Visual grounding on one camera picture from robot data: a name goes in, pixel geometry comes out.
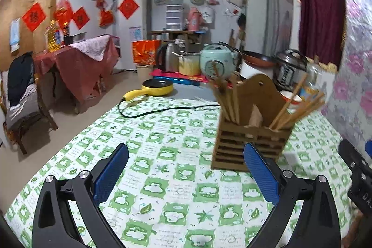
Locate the plastic drawer tower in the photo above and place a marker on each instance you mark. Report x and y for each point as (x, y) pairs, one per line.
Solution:
(174, 17)

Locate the person's right hand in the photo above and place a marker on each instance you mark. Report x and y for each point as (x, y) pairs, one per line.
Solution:
(356, 229)

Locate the green checkered tablecloth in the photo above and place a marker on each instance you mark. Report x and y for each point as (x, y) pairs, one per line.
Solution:
(174, 155)

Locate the black silver pressure cooker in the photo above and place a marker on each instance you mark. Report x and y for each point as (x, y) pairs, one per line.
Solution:
(290, 70)

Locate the white waste bin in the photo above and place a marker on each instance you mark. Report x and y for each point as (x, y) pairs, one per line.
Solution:
(144, 71)

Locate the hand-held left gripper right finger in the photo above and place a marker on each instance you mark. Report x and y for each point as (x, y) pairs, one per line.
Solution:
(261, 175)

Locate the yellow frying pan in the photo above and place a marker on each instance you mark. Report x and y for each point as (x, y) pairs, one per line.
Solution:
(157, 88)

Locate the red and white bowl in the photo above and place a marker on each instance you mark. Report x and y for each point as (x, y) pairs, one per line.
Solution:
(290, 97)

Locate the wooden utensil holder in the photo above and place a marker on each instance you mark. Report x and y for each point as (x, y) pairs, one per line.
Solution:
(229, 146)

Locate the wooden chair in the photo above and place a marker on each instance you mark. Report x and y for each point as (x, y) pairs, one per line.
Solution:
(29, 120)

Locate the dark jacket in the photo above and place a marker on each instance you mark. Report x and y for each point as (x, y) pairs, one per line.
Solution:
(20, 76)

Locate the red hanging decoration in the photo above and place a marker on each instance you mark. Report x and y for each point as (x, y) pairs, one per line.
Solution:
(64, 11)

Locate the red cloth covered table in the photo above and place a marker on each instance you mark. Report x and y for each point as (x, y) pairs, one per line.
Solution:
(75, 68)

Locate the dark sauce bottle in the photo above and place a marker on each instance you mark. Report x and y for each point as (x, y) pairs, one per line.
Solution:
(66, 34)

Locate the orange gift bag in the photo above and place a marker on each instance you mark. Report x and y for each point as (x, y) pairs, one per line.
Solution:
(145, 52)

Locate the red diamond paper poster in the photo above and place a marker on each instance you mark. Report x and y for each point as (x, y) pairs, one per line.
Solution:
(128, 7)
(34, 17)
(80, 18)

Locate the white refrigerator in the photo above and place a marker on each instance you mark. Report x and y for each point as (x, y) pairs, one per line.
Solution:
(133, 33)

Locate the teal rice cooker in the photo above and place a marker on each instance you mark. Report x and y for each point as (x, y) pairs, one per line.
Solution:
(216, 60)

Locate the pink red mat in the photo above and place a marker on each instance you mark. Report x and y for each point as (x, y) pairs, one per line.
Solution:
(174, 76)

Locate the clear plastic bottle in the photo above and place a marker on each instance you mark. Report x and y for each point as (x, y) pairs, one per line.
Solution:
(311, 76)

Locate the maroon curtain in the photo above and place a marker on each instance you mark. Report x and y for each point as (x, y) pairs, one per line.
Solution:
(319, 4)

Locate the brown wok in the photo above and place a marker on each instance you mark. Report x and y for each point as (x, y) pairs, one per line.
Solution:
(257, 59)

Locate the cooking oil bottle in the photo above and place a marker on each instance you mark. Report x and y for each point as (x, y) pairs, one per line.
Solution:
(53, 38)

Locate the floral plastic sheet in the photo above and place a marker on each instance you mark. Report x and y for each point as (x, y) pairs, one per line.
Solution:
(354, 76)

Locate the wooden shelf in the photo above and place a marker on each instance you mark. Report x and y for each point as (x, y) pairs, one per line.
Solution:
(174, 33)

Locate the stainless electric kettle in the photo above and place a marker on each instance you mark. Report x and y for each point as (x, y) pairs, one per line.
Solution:
(168, 59)

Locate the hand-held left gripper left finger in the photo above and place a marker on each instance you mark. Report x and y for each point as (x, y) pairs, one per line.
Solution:
(112, 169)

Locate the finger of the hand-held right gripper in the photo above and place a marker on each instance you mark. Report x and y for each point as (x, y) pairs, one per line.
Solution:
(356, 160)

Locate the red hanging bag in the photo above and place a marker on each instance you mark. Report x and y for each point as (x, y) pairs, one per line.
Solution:
(106, 18)

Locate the pink thermos jug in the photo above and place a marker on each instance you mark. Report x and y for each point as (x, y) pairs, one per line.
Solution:
(193, 20)

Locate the blue face masks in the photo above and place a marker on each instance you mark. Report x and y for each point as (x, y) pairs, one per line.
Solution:
(15, 36)

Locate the yellow pot with lid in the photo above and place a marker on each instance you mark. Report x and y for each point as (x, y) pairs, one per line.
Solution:
(189, 65)

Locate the bunch of wooden chopsticks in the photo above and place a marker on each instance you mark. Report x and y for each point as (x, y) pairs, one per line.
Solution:
(232, 108)

